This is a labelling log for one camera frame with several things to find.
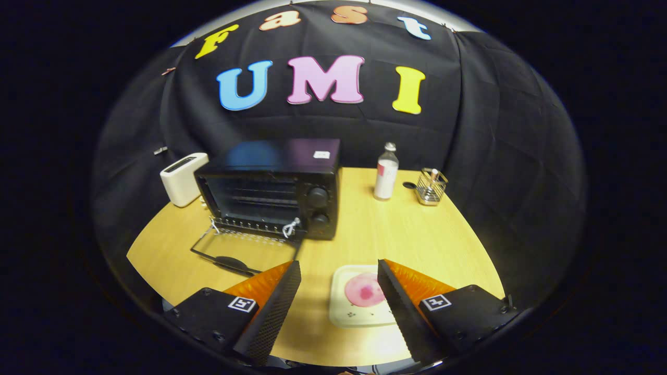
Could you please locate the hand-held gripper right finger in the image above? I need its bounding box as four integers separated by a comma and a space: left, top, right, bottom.
377, 259, 520, 365

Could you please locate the clear bottle with red label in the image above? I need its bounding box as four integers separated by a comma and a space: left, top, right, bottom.
373, 142, 400, 201

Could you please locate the black toaster oven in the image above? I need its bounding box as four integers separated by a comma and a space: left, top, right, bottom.
190, 138, 342, 277

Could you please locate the white toaster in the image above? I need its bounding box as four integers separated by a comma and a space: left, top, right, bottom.
159, 153, 209, 208

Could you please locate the metal wire basket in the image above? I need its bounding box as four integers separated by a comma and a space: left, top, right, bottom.
415, 168, 449, 206

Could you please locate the pink round food slice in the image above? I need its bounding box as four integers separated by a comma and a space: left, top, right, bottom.
344, 273, 386, 307

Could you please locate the cream square plate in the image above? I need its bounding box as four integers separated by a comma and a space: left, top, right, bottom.
329, 265, 402, 328

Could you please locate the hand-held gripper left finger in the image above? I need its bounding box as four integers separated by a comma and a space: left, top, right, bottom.
163, 260, 302, 367

